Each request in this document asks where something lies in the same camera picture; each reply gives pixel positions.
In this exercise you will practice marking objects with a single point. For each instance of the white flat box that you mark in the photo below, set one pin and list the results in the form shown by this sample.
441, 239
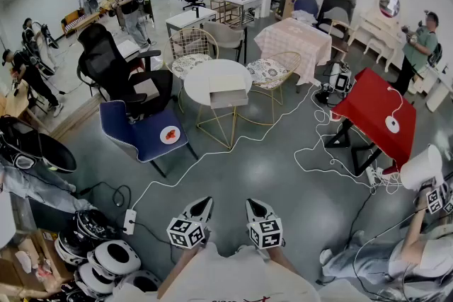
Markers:
127, 47

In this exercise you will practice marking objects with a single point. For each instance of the white side cabinet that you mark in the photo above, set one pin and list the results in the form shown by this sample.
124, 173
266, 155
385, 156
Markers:
439, 88

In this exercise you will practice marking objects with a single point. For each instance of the red food pieces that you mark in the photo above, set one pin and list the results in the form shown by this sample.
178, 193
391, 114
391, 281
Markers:
171, 134

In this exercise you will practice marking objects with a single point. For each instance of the white cloth pile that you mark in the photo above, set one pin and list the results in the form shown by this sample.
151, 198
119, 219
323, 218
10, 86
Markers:
304, 16

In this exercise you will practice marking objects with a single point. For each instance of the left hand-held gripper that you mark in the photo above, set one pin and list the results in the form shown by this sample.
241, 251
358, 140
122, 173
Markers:
185, 233

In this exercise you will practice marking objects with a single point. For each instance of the red table with black legs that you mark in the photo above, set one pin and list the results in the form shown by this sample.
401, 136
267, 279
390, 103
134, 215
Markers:
368, 102

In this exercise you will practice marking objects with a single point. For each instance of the white device with black screen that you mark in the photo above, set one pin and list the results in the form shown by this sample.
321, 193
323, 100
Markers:
341, 81

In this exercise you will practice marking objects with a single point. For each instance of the white round table gold legs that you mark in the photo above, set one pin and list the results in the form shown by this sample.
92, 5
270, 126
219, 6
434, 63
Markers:
201, 81

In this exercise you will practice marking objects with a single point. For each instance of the open cardboard box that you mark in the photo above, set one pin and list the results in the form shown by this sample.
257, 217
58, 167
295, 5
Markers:
35, 268

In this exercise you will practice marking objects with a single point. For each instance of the pile of white black headsets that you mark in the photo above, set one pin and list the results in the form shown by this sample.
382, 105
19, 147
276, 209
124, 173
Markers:
113, 256

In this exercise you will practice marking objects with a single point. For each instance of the white dressing table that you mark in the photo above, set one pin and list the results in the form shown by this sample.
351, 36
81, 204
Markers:
378, 24

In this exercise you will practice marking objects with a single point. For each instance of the beige flat box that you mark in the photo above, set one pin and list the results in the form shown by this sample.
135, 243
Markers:
145, 85

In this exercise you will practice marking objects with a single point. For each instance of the white desk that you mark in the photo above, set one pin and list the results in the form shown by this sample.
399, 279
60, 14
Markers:
184, 19

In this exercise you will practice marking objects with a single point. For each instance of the cardboard box with blue mark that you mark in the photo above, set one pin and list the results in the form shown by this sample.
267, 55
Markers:
290, 7

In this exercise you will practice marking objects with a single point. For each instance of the person's white shirt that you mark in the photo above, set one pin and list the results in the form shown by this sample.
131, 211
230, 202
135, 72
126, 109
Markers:
230, 276

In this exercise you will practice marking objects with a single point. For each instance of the pink checked cloth table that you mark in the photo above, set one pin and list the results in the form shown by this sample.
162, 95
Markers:
293, 39

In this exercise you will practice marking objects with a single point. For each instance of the white electric kettle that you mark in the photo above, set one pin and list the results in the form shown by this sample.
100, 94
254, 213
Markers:
421, 169

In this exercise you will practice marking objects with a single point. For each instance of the striped cushion bench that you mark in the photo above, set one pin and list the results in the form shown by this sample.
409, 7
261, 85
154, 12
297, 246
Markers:
76, 23

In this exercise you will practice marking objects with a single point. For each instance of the round mirror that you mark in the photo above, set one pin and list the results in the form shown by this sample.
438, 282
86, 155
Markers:
389, 3

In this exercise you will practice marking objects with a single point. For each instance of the grey upholstered chair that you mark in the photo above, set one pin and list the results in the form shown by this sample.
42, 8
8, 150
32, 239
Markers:
223, 33

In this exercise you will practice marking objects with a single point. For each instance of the grey chair wooden arms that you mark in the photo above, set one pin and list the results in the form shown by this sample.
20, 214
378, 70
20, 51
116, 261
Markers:
334, 16

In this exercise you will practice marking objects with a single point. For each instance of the blue padded chair white trim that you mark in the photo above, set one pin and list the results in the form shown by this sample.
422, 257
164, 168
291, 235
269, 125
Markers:
141, 141

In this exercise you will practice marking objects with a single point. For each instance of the person's left forearm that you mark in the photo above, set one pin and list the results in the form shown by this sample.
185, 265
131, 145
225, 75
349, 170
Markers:
177, 268

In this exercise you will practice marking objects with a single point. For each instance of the black mesh headrest office chair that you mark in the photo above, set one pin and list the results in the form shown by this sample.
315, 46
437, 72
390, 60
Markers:
102, 60

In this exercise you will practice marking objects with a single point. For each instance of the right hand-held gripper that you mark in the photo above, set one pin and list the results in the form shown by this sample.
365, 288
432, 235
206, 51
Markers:
265, 235

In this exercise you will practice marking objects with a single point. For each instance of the white plate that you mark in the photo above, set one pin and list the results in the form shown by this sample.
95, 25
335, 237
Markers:
163, 136

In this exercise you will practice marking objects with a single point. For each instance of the wooden table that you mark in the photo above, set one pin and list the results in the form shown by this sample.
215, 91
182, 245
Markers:
14, 106

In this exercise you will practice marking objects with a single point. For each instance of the blue round-back chair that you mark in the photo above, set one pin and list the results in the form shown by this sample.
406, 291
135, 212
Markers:
306, 3

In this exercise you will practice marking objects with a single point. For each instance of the white power strip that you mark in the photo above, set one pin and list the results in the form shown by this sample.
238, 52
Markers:
129, 221
373, 175

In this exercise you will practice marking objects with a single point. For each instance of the wooden frame rack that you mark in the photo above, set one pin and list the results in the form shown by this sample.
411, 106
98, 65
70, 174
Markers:
228, 18

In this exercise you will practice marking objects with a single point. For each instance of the person's right forearm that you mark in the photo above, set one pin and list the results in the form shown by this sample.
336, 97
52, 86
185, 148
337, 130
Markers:
283, 258

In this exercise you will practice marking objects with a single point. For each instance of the white kettle base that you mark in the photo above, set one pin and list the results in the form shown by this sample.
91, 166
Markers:
393, 124

